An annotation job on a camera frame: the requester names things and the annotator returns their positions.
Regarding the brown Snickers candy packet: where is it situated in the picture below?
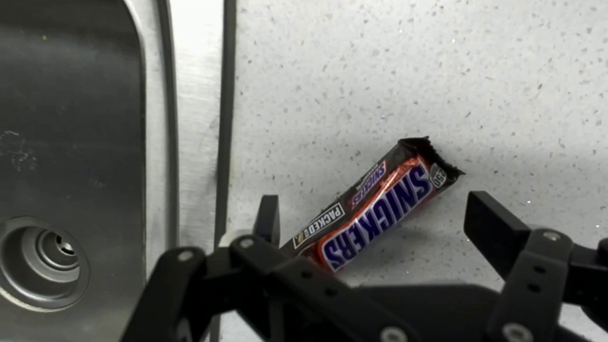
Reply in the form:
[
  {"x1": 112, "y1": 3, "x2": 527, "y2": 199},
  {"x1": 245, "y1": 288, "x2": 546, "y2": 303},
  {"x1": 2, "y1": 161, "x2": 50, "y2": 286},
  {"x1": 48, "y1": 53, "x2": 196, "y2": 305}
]
[{"x1": 278, "y1": 134, "x2": 466, "y2": 273}]

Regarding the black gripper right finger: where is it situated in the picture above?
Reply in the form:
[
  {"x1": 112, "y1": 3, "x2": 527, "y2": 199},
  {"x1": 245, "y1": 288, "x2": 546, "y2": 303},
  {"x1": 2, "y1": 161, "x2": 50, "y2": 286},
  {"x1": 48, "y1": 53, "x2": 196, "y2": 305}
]
[{"x1": 464, "y1": 189, "x2": 608, "y2": 342}]

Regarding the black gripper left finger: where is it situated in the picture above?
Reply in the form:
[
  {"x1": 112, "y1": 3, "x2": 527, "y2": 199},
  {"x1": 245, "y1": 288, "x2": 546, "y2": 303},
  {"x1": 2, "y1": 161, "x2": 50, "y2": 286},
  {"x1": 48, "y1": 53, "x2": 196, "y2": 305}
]
[{"x1": 120, "y1": 193, "x2": 407, "y2": 342}]

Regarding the stainless steel double sink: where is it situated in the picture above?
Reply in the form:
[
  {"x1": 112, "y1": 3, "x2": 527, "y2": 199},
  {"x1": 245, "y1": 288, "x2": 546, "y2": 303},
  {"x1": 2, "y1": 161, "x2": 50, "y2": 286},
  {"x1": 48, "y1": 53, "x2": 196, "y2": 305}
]
[{"x1": 0, "y1": 0, "x2": 240, "y2": 342}]

